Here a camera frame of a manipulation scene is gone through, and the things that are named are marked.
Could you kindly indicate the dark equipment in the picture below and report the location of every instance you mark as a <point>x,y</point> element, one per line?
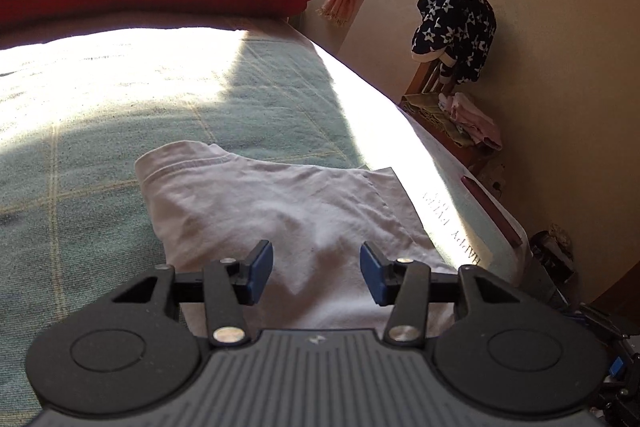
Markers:
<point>552,257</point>

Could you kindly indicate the green plaid blanket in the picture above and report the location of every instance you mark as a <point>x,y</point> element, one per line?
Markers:
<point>100,132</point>

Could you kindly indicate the patterned chair cushion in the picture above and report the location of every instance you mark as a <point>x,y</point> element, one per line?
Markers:
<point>425,109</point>

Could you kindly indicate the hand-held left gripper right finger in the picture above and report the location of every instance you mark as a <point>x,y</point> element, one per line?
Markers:
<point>374,277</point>

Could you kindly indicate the navy star-print garment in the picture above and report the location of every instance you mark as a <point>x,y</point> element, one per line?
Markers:
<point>455,27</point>

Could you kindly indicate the white printed t-shirt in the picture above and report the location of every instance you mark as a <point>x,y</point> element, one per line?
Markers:
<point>300,207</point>

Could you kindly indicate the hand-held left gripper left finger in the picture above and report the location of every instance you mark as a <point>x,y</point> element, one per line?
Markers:
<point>260,269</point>

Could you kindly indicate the wooden chair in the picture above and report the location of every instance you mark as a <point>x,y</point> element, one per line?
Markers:
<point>425,77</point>

